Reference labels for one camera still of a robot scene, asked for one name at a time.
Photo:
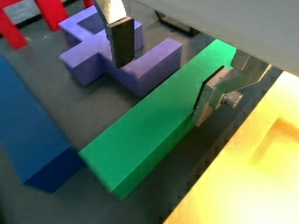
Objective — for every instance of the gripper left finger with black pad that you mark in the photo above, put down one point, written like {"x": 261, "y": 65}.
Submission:
{"x": 121, "y": 30}

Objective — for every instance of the gripper right finger metal plate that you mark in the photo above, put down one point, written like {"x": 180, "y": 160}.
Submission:
{"x": 220, "y": 90}

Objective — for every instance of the green rectangular bar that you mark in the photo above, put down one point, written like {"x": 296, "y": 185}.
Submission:
{"x": 126, "y": 152}

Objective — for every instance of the yellow slotted board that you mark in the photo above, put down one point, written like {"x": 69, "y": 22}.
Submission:
{"x": 250, "y": 186}

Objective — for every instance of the purple E-shaped block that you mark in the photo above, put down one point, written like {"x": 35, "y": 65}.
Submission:
{"x": 89, "y": 58}

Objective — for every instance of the red forked block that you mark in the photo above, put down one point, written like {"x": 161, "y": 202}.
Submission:
{"x": 53, "y": 12}

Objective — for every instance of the blue rectangular bar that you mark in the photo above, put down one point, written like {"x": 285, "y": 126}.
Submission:
{"x": 43, "y": 157}

